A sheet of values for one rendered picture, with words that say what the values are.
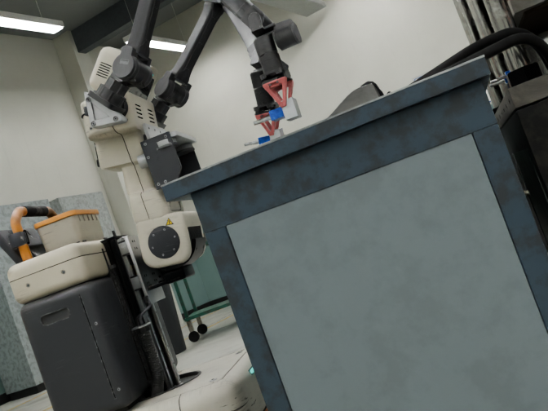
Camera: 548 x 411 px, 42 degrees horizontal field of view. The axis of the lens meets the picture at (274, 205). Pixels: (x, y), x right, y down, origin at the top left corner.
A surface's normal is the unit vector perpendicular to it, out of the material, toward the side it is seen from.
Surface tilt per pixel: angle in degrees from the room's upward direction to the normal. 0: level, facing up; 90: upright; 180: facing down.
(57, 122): 90
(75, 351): 90
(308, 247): 90
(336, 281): 90
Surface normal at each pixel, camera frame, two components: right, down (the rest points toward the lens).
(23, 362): -0.44, 0.11
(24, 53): 0.83, -0.33
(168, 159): -0.14, 0.00
